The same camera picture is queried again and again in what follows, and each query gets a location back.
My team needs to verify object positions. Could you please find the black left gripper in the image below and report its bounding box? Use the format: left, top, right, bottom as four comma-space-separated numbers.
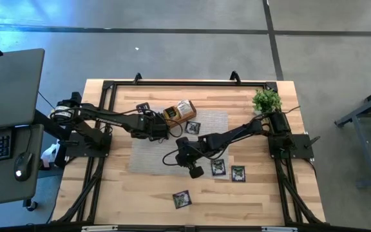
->
130, 102, 170, 142

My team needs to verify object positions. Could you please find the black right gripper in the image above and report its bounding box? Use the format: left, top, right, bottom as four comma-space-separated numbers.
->
174, 136, 205, 180

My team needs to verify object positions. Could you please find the yellow orange tea packet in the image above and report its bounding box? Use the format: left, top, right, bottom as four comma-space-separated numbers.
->
163, 106, 180, 121

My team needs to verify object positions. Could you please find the black green tea packet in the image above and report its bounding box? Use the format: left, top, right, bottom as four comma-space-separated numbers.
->
172, 189, 193, 209
184, 121, 202, 135
231, 165, 247, 183
210, 159, 227, 177

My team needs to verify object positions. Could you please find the grey woven placemat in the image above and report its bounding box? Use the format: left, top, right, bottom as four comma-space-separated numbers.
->
128, 109, 230, 180

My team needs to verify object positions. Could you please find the wooden three-compartment box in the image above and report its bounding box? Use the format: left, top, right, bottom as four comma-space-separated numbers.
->
162, 99, 198, 129

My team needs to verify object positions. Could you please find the white orange tea packet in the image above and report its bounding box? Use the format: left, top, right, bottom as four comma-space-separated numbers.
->
176, 99, 193, 119

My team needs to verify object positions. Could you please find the green potted plant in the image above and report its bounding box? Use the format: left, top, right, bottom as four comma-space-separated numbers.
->
252, 88, 283, 115

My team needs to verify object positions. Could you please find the black desk base leg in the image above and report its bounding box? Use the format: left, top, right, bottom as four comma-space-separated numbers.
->
32, 108, 73, 142

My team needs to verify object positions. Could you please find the black computer mouse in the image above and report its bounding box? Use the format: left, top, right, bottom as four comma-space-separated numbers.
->
14, 151, 33, 182

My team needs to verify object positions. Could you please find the black desk caster wheel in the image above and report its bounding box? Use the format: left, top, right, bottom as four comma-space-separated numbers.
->
23, 198, 39, 213

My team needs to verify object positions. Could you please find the large dark grey desk panel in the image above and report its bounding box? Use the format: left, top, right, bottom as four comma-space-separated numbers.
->
0, 48, 46, 130

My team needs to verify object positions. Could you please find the blue-grey metal table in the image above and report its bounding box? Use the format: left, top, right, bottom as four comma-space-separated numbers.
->
334, 82, 371, 189

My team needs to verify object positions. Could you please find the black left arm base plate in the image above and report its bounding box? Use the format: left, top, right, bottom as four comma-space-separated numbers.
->
63, 133, 113, 159

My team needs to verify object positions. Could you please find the black floor cable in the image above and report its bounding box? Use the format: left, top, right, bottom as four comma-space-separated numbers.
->
37, 91, 55, 110

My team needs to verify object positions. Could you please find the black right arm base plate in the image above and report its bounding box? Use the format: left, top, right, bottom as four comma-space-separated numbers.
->
267, 133, 315, 160

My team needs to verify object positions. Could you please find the white metal bracket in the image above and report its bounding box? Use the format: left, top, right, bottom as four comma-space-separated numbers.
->
261, 226, 299, 232
81, 225, 119, 232

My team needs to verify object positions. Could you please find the black lever handle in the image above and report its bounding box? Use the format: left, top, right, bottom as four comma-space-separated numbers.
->
303, 135, 321, 150

